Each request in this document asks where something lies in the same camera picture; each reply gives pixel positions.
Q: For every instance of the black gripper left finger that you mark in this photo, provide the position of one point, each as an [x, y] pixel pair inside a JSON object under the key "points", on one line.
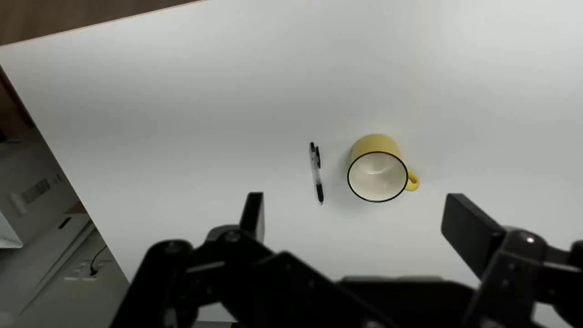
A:
{"points": [[243, 284]]}

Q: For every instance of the white cabinet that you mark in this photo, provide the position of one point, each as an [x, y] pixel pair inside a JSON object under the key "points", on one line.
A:
{"points": [[30, 200]]}

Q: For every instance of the yellow mug with white inside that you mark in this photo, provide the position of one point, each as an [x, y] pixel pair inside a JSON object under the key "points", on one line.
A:
{"points": [[373, 146]]}

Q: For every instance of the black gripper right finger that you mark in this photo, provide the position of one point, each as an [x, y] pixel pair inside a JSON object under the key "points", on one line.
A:
{"points": [[522, 279]]}

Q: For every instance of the clear pen with black clip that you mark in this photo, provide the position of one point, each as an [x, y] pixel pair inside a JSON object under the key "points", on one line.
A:
{"points": [[316, 171]]}

